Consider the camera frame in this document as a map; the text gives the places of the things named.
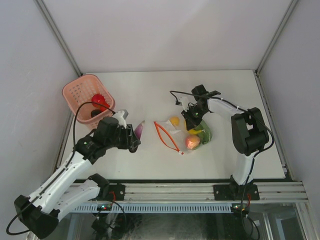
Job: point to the yellow fake chili pepper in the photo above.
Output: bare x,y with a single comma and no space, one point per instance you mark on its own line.
193,131

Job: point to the orange fake peach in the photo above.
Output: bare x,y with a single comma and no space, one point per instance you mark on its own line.
192,142

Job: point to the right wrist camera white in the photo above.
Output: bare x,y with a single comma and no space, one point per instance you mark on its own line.
183,102

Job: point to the red orange fake pepper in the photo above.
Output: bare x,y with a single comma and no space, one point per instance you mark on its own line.
104,107

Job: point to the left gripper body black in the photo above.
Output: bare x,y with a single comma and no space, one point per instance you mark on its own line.
125,139

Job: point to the green fake lettuce leaf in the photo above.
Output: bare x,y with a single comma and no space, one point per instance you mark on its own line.
206,134

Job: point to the red fake apple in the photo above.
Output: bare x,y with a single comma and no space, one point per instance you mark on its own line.
97,100

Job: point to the aluminium rail frame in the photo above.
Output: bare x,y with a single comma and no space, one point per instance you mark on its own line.
269,192

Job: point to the slotted cable duct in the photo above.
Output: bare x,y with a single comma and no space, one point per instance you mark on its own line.
161,208

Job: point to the pink plastic basket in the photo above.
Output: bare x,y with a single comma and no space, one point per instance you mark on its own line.
78,95

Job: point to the orange fake fruit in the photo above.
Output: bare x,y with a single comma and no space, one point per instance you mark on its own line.
175,121

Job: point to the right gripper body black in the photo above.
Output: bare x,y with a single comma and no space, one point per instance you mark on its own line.
194,114

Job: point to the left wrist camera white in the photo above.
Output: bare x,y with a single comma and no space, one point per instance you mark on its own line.
121,116

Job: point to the dark purple fake fruit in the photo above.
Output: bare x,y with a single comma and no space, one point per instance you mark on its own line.
95,112

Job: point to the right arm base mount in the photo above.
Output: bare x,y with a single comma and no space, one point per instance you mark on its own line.
235,192

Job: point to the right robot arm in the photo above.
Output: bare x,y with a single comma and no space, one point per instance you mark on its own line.
249,131

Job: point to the clear zip top bag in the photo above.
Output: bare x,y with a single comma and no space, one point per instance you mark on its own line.
173,137

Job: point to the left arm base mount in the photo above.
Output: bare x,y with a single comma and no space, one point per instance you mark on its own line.
113,192

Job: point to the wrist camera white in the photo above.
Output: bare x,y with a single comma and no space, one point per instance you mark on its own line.
121,116
183,102

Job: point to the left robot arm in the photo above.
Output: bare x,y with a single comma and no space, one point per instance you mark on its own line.
44,208

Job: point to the purple fake eggplant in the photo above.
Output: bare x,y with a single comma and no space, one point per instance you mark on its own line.
139,129

